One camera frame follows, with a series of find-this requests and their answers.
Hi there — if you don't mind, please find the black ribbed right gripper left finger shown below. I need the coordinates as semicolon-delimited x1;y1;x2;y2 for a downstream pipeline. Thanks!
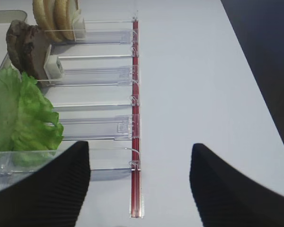
0;141;90;227

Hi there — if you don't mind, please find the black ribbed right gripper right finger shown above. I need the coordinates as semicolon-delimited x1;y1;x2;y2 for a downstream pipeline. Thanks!
189;143;284;227

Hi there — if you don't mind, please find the green lettuce leaf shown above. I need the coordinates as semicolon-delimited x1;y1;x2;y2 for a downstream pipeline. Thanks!
0;67;63;167

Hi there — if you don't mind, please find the brown meat patty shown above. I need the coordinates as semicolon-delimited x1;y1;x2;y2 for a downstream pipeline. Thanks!
22;26;50;82
6;20;28;72

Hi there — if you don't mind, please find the clear acrylic right food rack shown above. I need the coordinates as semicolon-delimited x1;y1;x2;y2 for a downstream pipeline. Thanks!
0;19;143;219

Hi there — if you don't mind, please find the golden bun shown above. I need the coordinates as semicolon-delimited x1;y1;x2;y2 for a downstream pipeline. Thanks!
54;0;79;40
32;0;63;43

